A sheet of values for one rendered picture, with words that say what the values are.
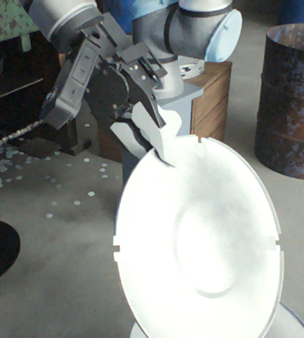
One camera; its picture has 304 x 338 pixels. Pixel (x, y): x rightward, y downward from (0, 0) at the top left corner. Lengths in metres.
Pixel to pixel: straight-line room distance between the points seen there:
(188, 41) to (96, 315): 0.69
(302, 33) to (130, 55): 1.36
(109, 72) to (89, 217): 0.93
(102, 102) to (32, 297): 0.75
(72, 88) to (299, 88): 1.11
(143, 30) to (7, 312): 0.77
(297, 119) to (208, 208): 1.02
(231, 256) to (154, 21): 0.62
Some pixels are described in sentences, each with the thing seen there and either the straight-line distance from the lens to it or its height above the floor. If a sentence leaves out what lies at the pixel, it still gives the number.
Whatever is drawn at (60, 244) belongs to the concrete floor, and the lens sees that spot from 1.29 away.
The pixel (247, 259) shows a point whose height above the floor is 0.45.
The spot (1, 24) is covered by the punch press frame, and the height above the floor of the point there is 0.55.
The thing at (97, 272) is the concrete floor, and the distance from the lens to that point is 1.19.
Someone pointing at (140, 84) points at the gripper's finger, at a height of 0.68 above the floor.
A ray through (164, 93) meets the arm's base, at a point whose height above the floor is 0.47.
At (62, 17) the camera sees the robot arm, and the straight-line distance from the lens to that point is 0.51.
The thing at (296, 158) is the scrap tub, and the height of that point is 0.09.
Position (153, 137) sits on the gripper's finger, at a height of 0.62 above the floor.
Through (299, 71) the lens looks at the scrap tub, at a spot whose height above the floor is 0.41.
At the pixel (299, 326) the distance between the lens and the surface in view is 0.74.
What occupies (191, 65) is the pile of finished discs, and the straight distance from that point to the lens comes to 1.49.
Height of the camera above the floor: 0.85
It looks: 33 degrees down
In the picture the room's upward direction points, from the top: straight up
